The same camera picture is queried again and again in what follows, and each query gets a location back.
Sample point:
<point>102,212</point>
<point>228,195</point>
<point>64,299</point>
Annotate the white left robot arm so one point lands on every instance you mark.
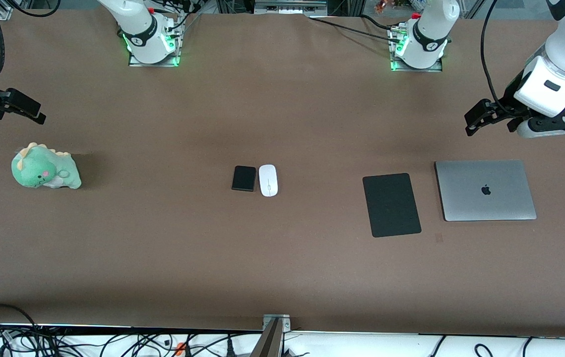
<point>431,29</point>

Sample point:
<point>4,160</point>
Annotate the aluminium frame post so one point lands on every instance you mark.
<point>473,7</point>

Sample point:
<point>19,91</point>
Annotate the silver laptop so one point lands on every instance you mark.
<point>461,198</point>

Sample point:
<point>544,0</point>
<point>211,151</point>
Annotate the black phone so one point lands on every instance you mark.
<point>243,178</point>

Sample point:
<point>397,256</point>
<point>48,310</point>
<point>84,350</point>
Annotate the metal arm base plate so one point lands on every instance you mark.
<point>133,63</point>
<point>396,69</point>

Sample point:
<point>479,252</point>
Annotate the green plush dinosaur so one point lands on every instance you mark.
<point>39,171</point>

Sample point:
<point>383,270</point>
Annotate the white lower panel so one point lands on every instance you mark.
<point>361,347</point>

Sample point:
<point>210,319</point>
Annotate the white computer mouse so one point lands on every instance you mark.
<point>268,176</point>

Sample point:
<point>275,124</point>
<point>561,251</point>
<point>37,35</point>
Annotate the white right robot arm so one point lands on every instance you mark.
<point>138,25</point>

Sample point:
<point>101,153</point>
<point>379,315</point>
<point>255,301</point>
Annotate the metal table edge bracket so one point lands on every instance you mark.
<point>284,325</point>

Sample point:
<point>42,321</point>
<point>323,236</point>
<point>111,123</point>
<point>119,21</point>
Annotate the black mouse pad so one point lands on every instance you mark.
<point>391,206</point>

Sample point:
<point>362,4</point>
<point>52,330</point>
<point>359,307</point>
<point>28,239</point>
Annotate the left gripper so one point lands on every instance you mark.
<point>507,103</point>

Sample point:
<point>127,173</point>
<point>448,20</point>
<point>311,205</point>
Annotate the grey camera mount pole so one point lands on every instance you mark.
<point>267,344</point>

